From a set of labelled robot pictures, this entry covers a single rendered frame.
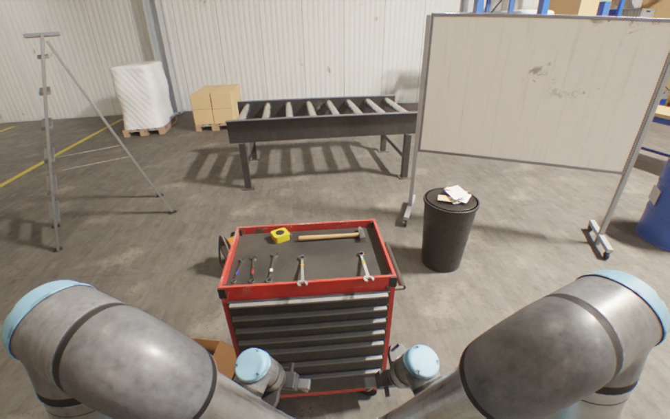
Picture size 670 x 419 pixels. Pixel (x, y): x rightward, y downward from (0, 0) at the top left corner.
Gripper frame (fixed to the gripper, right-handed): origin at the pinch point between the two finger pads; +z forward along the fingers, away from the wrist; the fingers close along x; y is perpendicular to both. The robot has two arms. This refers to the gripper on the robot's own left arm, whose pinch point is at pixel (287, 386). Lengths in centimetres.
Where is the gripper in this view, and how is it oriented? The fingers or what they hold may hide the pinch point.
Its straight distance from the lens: 129.1
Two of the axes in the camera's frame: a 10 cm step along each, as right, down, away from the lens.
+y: 0.9, -7.9, 6.0
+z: 1.8, 6.1, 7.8
